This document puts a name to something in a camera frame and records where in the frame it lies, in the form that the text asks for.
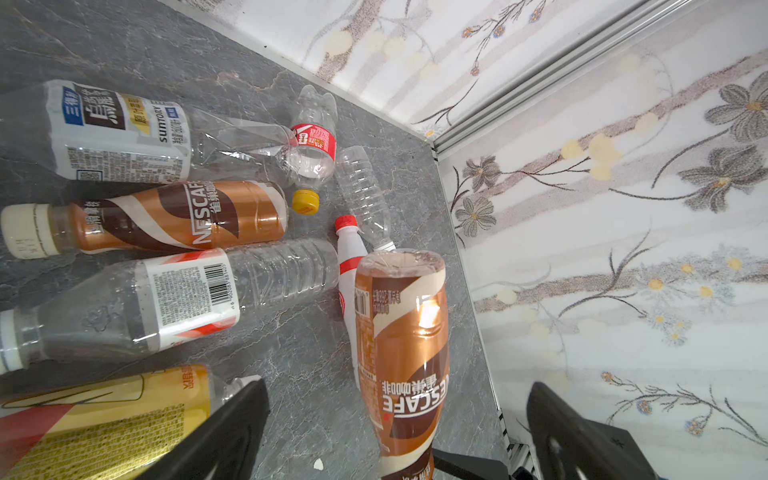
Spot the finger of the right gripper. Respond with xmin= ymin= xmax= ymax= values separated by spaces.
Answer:
xmin=433 ymin=449 xmax=510 ymax=480

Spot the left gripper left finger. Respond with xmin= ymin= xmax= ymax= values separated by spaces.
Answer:
xmin=139 ymin=377 xmax=270 ymax=479

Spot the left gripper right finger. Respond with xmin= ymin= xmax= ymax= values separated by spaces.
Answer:
xmin=526 ymin=382 xmax=659 ymax=480

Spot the yellow red tea bottle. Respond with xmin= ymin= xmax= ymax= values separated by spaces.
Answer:
xmin=1 ymin=365 xmax=258 ymax=479

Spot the brown Nescafe bottle front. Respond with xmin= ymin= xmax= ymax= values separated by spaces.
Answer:
xmin=354 ymin=249 xmax=450 ymax=479

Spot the brown nescafe bottle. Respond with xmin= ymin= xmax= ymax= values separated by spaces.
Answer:
xmin=354 ymin=249 xmax=450 ymax=479
xmin=1 ymin=181 xmax=288 ymax=259

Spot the clear bottle red-white label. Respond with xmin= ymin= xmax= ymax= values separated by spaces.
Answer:
xmin=1 ymin=238 xmax=339 ymax=373

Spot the brown Nescafe bottle back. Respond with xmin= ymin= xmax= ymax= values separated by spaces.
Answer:
xmin=1 ymin=181 xmax=288 ymax=259

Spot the white bottle red cap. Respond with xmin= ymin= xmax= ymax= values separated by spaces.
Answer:
xmin=335 ymin=215 xmax=368 ymax=388

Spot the yellow bottle cap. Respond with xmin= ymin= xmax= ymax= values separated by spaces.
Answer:
xmin=292 ymin=189 xmax=320 ymax=216

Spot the clear ribbed bottle white cap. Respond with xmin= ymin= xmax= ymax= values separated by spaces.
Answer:
xmin=335 ymin=146 xmax=396 ymax=251

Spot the crushed bottle red label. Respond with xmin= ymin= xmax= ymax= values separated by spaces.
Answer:
xmin=289 ymin=85 xmax=338 ymax=192

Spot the Suntory white label bottle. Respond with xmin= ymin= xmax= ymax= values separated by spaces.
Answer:
xmin=1 ymin=79 xmax=298 ymax=184

